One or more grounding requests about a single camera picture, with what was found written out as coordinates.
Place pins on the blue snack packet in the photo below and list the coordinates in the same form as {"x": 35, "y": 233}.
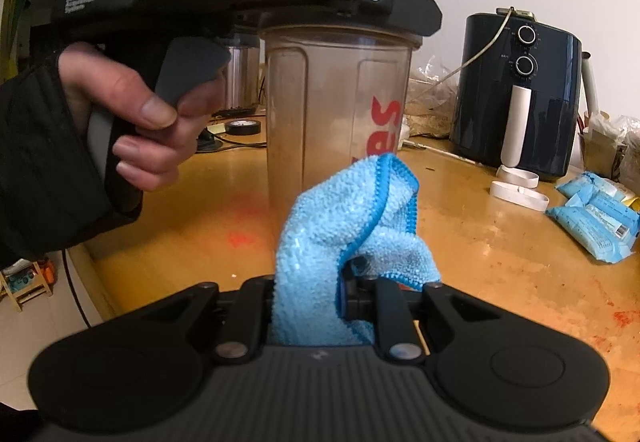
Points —
{"x": 590, "y": 187}
{"x": 595, "y": 232}

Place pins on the dark blue air fryer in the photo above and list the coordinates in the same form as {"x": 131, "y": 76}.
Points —
{"x": 545, "y": 122}

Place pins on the black tape roll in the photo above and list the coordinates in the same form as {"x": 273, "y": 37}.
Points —
{"x": 242, "y": 127}

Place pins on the person's left hand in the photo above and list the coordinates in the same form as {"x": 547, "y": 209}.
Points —
{"x": 145, "y": 107}

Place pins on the clear shaker bottle grey lid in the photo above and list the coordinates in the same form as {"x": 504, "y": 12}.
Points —
{"x": 330, "y": 97}

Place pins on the grey plastic tube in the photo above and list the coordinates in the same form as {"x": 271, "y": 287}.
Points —
{"x": 590, "y": 82}

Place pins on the small wooden stool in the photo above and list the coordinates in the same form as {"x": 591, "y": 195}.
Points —
{"x": 25, "y": 282}

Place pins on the clear bag of dried grains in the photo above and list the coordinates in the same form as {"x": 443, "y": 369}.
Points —
{"x": 432, "y": 102}

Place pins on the yellow sticky note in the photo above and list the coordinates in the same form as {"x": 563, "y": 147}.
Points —
{"x": 216, "y": 129}

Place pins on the small flat grey device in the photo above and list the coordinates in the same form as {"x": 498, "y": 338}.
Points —
{"x": 514, "y": 12}

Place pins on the blue microfiber cloth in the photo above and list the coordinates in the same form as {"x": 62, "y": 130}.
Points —
{"x": 330, "y": 232}

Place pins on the white oval band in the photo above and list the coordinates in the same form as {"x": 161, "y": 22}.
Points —
{"x": 520, "y": 197}
{"x": 517, "y": 176}

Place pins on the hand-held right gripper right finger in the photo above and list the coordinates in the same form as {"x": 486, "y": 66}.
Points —
{"x": 392, "y": 317}

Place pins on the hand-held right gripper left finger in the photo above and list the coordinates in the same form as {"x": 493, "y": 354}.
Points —
{"x": 245, "y": 317}

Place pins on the steel electric kettle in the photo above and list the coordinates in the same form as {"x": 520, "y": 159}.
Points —
{"x": 242, "y": 77}

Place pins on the thin white stick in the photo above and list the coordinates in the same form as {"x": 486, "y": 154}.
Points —
{"x": 440, "y": 152}

